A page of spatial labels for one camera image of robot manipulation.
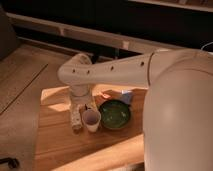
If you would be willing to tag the black chair caster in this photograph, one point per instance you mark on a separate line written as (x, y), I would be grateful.
(12, 162)

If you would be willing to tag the green bowl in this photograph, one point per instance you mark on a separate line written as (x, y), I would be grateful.
(115, 114)

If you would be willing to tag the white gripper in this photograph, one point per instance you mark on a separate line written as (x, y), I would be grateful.
(80, 94)

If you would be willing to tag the white bottle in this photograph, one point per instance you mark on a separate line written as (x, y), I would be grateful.
(75, 117)

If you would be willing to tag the blue cloth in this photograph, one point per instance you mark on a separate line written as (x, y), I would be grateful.
(126, 96)

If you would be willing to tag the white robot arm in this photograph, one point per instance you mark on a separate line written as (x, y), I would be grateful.
(178, 109)

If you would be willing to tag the white ceramic cup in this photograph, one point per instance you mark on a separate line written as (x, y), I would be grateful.
(91, 119)

